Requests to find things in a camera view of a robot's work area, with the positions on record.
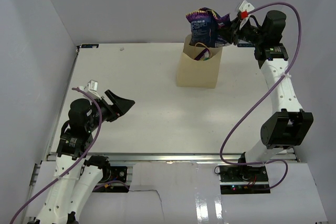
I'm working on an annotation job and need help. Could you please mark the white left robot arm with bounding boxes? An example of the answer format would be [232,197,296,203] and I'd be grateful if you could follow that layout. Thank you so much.
[34,88,135,223]

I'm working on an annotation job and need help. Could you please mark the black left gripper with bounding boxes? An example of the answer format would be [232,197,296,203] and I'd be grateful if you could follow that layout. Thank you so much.
[86,89,135,131]

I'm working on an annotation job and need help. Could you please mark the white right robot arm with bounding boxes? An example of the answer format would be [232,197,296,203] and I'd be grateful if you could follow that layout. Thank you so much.
[223,10,313,182]

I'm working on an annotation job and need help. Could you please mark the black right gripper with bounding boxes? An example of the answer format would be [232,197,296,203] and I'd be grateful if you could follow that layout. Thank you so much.
[217,17,267,46]

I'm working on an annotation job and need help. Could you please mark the aluminium table front rail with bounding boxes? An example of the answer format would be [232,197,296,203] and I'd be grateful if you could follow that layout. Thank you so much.
[46,150,297,162]

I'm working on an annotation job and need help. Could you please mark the beige paper bag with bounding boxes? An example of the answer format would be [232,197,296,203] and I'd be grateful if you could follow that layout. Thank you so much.
[176,35,222,89]

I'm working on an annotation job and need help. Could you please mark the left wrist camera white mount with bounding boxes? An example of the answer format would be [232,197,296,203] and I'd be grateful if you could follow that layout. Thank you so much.
[79,80,101,99]

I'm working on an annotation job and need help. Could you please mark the blue label left corner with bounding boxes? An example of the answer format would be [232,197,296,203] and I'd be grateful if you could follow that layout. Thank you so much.
[80,44,99,49]

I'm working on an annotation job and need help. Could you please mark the green yellow Fox's candy bag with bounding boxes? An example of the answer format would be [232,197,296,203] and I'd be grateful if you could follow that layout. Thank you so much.
[203,53,210,61]

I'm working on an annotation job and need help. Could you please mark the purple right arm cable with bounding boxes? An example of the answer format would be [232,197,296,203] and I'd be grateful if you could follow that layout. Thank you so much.
[219,1,302,190]

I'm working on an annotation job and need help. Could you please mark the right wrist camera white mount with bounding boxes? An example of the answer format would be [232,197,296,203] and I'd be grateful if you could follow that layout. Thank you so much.
[236,0,255,30]

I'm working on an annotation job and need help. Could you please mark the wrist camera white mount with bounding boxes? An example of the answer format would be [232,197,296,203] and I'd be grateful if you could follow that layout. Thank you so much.
[236,0,255,30]
[79,80,101,99]

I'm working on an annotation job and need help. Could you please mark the dark blue Kroks chip bag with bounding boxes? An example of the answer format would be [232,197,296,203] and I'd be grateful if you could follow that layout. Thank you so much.
[185,7,230,48]

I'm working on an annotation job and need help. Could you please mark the purple snack pouch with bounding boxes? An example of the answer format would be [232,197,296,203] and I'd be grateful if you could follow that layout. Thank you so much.
[194,50,209,61]

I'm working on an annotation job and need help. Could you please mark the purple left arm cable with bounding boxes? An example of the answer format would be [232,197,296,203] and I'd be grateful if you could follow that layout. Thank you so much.
[9,87,130,224]

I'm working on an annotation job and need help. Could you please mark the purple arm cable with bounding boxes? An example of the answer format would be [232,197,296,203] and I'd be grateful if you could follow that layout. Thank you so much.
[9,87,130,224]
[219,1,302,190]

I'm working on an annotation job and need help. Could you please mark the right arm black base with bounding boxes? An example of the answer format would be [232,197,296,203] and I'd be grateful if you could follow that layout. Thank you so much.
[214,165,270,195]

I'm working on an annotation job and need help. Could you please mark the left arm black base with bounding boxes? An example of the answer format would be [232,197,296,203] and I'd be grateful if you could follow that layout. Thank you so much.
[88,155,128,191]

